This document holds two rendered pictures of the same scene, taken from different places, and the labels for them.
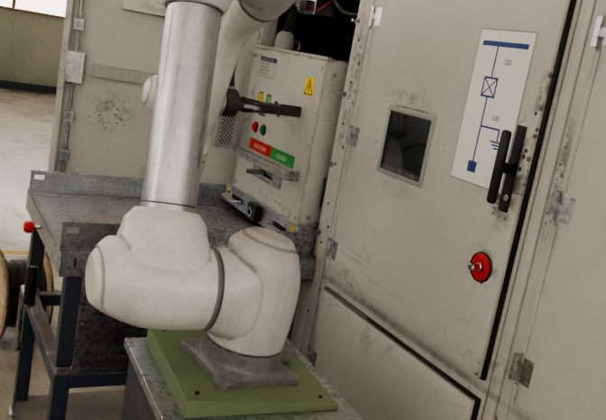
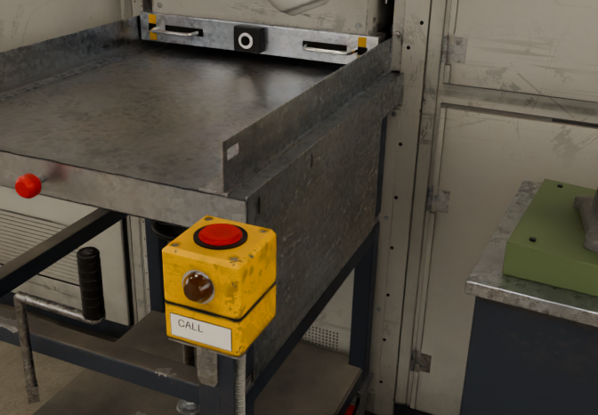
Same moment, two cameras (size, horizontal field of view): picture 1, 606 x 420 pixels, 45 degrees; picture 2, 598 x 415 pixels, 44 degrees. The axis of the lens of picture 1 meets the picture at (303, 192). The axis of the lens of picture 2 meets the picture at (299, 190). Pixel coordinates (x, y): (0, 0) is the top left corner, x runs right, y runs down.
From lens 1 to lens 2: 1.36 m
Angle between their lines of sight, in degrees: 38
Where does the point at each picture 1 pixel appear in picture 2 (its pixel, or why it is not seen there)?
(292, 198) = not seen: outside the picture
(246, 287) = not seen: outside the picture
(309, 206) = (374, 3)
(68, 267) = (254, 217)
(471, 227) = not seen: outside the picture
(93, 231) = (250, 140)
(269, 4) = not seen: outside the picture
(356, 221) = not seen: outside the picture
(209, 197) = (125, 43)
